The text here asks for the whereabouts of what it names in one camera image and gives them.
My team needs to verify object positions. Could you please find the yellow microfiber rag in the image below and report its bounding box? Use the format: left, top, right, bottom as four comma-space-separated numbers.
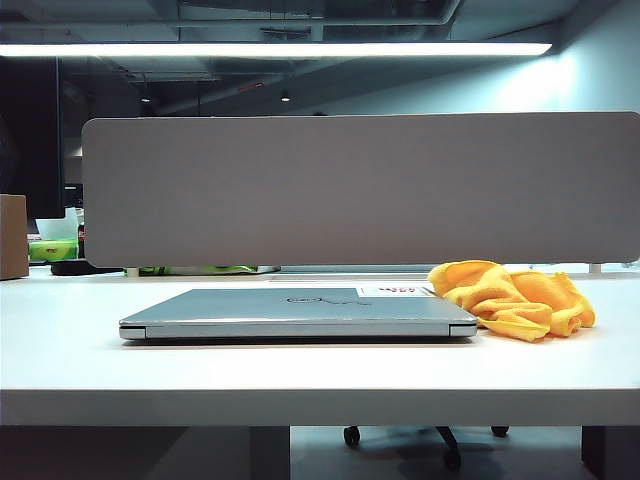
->
427, 259, 597, 344

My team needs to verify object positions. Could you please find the silver closed laptop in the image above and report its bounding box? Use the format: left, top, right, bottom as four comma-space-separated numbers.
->
118, 287, 479, 345

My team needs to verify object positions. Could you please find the grey fabric desk divider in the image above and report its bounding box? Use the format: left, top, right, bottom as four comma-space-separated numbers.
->
80, 110, 640, 269

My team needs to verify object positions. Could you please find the white red sticker label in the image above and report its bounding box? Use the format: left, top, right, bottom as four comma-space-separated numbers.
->
355, 284, 442, 298

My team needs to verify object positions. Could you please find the green snack package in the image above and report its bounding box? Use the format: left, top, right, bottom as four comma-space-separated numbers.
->
137, 265, 275, 277

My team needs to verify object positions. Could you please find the long ceiling light strip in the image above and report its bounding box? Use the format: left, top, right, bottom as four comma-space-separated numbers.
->
0, 41, 554, 58

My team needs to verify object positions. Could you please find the grey table leg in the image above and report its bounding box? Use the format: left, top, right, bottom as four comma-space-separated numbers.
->
248, 425, 292, 480

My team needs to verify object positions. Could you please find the black office chair base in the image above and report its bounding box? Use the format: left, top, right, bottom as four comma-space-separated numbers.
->
342, 425, 510, 472

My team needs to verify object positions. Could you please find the black monitor stand base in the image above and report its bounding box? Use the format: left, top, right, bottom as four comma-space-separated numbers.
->
49, 259, 125, 276

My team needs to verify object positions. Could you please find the green tissue box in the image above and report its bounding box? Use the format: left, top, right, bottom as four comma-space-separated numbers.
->
28, 219, 80, 262

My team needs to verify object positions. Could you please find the black computer monitor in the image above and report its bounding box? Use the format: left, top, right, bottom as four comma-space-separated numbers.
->
0, 55, 67, 221

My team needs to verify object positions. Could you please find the brown cardboard box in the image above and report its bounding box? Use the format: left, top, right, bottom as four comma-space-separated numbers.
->
0, 193, 30, 281

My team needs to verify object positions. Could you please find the dark table leg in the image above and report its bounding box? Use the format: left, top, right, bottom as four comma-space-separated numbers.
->
580, 425, 640, 480

